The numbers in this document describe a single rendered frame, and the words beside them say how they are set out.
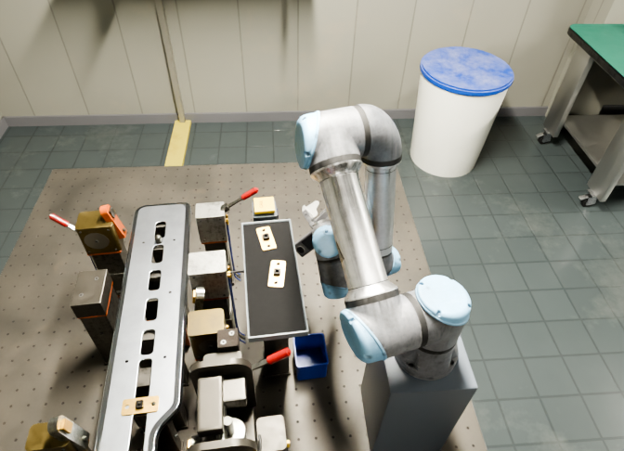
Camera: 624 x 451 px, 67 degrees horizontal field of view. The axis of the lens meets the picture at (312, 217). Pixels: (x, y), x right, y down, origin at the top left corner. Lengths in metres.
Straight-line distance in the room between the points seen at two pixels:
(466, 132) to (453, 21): 0.88
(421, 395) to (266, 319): 0.39
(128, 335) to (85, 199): 1.02
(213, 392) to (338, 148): 0.56
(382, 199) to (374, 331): 0.34
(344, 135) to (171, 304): 0.71
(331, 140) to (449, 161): 2.41
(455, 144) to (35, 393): 2.63
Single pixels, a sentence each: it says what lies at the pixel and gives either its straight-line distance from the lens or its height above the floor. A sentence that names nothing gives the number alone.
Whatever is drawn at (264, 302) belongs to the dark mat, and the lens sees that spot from 1.16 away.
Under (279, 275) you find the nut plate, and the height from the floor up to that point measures 1.17.
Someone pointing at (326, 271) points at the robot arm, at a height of 1.16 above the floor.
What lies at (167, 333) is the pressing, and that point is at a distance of 1.35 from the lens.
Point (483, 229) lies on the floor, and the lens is 3.14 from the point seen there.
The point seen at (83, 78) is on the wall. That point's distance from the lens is 3.91.
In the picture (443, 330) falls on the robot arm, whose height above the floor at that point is 1.28.
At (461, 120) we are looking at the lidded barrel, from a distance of 3.15.
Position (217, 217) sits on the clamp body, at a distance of 1.52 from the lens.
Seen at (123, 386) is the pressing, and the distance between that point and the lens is 1.30.
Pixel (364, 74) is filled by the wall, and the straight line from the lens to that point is 3.73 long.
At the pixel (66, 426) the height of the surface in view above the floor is 1.08.
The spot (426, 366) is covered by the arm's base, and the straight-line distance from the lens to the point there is 1.12.
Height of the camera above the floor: 2.11
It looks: 45 degrees down
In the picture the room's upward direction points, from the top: 2 degrees clockwise
